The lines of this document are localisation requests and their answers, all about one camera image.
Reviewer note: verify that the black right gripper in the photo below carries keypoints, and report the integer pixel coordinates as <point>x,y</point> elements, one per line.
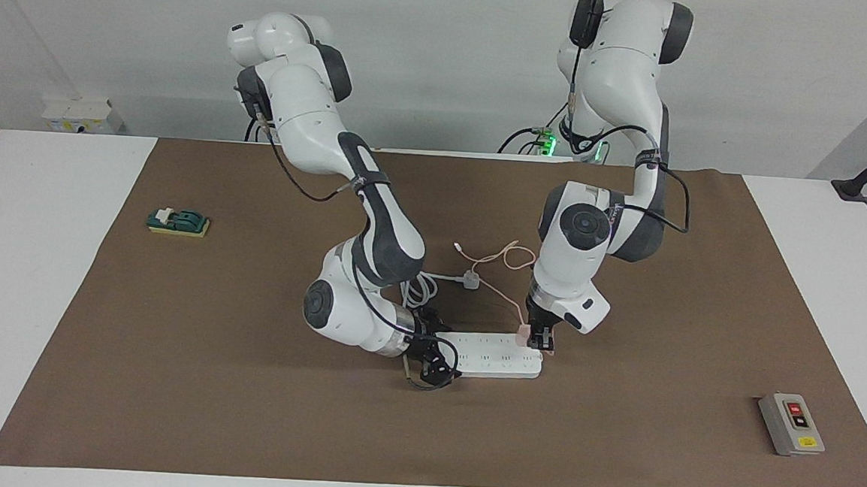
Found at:
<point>420,339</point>

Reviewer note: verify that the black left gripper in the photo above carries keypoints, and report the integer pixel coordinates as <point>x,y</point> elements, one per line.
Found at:
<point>542,314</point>

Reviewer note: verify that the pink charger adapter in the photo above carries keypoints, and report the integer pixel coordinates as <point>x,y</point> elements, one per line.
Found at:
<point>523,336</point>

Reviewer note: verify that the white power strip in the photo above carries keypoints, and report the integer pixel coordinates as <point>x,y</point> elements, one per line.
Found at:
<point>502,359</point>

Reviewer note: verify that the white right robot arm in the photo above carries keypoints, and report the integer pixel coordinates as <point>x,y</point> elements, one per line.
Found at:
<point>302,115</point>

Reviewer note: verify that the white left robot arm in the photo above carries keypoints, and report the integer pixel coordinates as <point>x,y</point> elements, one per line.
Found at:
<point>609,73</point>

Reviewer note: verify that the brown paper table mat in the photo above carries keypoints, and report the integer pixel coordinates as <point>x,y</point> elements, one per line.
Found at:
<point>242,412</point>

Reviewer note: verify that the grey push button box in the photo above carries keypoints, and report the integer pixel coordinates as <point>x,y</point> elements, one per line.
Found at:
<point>791,427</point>

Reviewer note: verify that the white background box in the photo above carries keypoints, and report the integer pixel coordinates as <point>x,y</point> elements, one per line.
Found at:
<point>80,115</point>

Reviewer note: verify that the green knife switch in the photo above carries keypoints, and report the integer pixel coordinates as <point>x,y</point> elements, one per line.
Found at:
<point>183,221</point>

